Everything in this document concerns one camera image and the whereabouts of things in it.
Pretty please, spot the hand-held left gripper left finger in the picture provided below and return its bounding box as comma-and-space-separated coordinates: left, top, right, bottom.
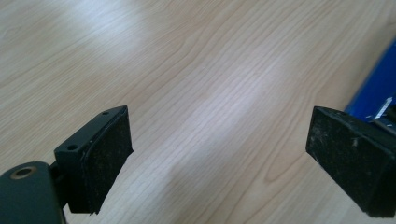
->
53, 105, 134, 216

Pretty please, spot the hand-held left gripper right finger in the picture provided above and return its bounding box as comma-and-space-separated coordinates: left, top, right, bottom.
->
305, 105, 396, 218

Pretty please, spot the blue and silver stapler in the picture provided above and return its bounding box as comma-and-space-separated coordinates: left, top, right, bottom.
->
343, 37, 396, 138

